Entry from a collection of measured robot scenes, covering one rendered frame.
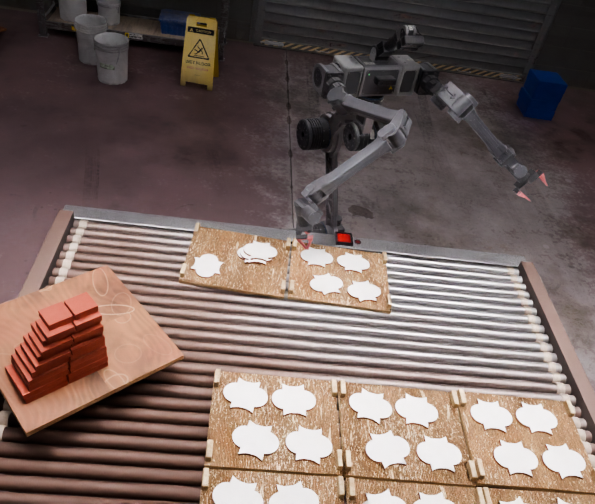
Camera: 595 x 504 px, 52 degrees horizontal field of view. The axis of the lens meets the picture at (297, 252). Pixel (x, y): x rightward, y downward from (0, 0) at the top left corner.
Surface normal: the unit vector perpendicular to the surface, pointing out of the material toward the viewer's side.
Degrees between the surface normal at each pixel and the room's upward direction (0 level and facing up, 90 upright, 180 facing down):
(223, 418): 0
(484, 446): 0
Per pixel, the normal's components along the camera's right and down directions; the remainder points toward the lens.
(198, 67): -0.01, 0.46
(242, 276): 0.15, -0.76
